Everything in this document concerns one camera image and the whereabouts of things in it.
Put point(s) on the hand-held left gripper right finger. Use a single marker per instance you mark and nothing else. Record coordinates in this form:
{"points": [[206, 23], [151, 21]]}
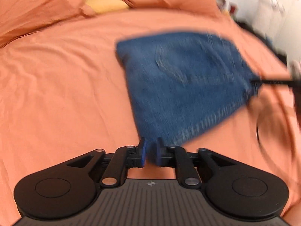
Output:
{"points": [[158, 154]]}

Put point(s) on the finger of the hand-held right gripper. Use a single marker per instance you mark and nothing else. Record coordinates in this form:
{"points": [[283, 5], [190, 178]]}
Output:
{"points": [[272, 82]]}

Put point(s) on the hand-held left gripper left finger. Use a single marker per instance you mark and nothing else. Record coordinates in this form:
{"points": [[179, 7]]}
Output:
{"points": [[142, 154]]}

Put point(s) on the blue denim pants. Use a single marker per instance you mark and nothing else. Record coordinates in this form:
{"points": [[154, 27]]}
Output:
{"points": [[183, 84]]}

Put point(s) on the white printed cloth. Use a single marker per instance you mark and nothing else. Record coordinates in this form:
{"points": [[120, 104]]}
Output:
{"points": [[263, 4]]}

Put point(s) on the orange bed sheet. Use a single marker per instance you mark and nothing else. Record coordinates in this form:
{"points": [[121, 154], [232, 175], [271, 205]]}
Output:
{"points": [[58, 87]]}

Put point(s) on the yellow pillow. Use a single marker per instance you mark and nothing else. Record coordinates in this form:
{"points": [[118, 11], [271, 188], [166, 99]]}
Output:
{"points": [[105, 3]]}

